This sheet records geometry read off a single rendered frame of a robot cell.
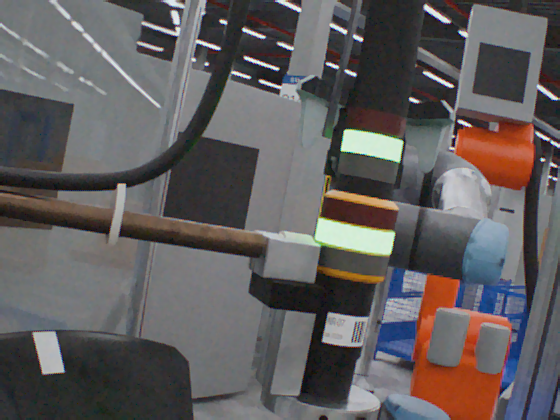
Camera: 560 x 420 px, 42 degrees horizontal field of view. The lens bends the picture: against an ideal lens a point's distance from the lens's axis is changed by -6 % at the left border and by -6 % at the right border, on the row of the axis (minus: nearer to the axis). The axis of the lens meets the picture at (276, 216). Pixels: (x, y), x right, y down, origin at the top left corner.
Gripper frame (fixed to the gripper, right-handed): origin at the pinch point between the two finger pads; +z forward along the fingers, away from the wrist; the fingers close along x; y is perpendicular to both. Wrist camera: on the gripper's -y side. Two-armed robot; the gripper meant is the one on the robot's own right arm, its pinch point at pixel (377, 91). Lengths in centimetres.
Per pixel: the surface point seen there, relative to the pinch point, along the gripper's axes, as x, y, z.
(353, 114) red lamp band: 1.1, 3.9, 17.9
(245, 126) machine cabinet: 78, -19, -420
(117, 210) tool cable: 11.5, 11.3, 23.7
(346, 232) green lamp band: 0.2, 10.4, 19.0
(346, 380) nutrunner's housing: -1.5, 18.7, 17.9
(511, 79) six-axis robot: -73, -72, -366
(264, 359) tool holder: 3.3, 18.4, 18.1
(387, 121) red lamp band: -0.9, 4.0, 18.5
